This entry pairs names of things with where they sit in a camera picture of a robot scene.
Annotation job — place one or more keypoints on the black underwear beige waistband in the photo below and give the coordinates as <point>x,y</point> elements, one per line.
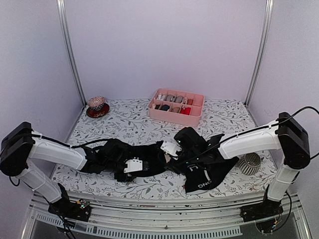
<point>152,157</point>

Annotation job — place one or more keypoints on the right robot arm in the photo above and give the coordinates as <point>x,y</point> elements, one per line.
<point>284,134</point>

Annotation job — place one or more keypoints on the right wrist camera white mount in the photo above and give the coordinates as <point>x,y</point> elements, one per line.
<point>171,149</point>

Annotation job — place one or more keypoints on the striped round cup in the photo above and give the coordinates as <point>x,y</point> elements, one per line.
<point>250,163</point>

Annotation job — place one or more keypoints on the red patterned pincushion on saucer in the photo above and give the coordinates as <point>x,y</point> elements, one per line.
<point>97,107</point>

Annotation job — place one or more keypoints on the pink divided storage box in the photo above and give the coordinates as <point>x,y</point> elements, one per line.
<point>176,107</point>

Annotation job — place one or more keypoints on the left aluminium frame post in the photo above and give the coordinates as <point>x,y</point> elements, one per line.
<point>70,54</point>

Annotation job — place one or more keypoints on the black underwear white lettering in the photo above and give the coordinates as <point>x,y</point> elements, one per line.
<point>200,178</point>

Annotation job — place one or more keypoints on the floral patterned table mat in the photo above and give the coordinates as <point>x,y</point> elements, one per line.
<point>129,121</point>

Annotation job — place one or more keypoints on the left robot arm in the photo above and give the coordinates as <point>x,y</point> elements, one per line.
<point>22,145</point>

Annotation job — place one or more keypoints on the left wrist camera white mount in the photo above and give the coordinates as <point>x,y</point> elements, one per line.
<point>135,165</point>

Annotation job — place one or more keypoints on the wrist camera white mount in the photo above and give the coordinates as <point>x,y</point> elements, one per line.
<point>171,149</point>
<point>135,165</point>

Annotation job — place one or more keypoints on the aluminium frame post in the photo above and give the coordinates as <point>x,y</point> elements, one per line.
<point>70,54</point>
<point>260,52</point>

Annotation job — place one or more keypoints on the aluminium front rail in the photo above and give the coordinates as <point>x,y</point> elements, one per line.
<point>201,218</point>

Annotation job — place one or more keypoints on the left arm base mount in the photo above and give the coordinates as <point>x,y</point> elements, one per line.
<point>79,210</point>

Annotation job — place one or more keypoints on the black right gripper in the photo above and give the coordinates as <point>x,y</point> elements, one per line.
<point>172,164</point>

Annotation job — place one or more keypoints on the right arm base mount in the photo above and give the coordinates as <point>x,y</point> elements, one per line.
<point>264,209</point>

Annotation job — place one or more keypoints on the right aluminium frame post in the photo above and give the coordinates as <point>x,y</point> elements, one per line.
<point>260,52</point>

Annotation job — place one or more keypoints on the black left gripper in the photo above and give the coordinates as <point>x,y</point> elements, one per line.
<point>123,178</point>

